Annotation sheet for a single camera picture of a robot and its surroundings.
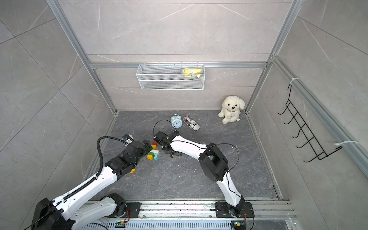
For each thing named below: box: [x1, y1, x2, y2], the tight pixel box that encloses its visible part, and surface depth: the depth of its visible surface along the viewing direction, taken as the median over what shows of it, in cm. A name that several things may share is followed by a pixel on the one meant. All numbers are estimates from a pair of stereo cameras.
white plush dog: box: [218, 95, 245, 125], surface depth 103 cm
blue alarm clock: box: [170, 113, 183, 129], surface depth 106 cm
